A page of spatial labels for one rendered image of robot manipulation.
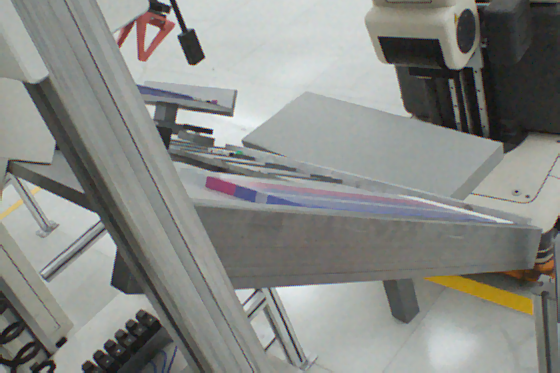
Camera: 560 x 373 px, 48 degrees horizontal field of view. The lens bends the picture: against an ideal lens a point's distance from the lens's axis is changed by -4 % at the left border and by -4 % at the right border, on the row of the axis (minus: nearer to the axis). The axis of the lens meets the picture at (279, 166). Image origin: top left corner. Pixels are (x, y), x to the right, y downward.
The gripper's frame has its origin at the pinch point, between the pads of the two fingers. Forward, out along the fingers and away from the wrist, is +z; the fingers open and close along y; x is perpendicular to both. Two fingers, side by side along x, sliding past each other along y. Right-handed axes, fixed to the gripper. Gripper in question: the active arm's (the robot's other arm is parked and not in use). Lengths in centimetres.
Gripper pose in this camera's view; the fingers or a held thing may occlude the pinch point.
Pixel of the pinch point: (126, 54)
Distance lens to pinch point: 109.9
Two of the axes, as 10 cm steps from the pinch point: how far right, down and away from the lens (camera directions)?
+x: 6.6, 1.4, 7.4
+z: -2.3, 9.7, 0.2
